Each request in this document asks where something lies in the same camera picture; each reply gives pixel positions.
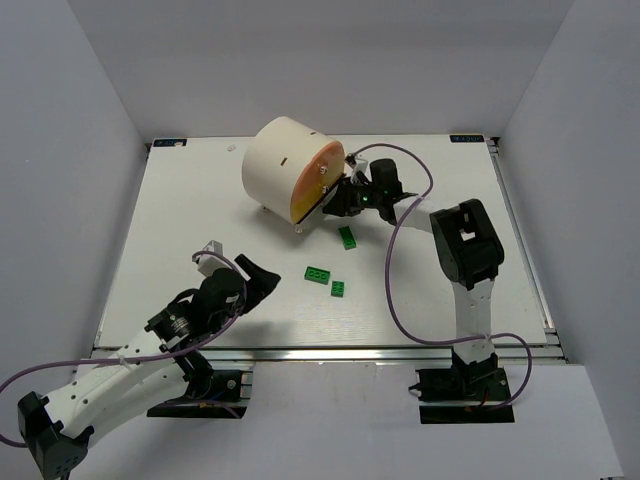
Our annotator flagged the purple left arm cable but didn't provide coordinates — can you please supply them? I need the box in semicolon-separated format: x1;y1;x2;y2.
0;251;249;448

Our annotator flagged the blue label sticker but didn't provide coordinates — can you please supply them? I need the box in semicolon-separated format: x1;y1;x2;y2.
151;138;187;148
449;134;485;143

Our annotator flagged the cream round drawer cabinet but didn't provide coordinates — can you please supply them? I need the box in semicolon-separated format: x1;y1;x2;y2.
241;116;344;227

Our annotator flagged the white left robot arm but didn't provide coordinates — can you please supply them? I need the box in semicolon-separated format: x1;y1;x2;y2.
17;251;281;479

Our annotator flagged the green square lego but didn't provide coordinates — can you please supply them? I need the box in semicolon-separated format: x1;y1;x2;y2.
330;281;345;298

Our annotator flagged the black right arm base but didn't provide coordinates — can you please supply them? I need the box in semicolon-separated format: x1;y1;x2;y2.
408;368;515;425

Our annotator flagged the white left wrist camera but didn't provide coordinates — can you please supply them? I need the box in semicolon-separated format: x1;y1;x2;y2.
192;240;226;277

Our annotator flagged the orange top drawer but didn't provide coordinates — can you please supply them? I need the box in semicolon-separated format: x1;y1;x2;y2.
294;141;345;194

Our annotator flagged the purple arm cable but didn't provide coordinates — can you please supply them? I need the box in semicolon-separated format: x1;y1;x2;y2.
347;143;534;412
0;251;249;448

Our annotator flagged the dark green long lego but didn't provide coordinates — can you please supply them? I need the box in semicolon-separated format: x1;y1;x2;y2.
338;226;357;250

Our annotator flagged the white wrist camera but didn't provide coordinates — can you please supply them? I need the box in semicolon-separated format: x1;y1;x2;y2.
192;240;226;277
345;154;370;185

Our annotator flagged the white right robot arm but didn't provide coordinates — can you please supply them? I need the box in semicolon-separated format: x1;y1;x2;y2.
323;154;505;384

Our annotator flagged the yellow drawer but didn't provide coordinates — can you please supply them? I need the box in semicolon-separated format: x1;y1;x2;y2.
290;170;344;224

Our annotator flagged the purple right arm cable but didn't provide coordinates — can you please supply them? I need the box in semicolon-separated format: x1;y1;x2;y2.
347;143;534;412

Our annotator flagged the blue label sticker left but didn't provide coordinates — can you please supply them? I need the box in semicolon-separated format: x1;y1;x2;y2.
151;138;187;148

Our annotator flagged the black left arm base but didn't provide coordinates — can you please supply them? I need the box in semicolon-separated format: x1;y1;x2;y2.
146;351;252;420

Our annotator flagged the aluminium front rail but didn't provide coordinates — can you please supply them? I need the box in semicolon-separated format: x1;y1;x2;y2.
200;345;451;362

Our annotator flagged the blue label sticker right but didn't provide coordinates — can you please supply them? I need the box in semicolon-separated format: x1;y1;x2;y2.
449;134;485;143

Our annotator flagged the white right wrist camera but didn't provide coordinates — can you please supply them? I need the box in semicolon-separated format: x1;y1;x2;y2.
345;154;370;185

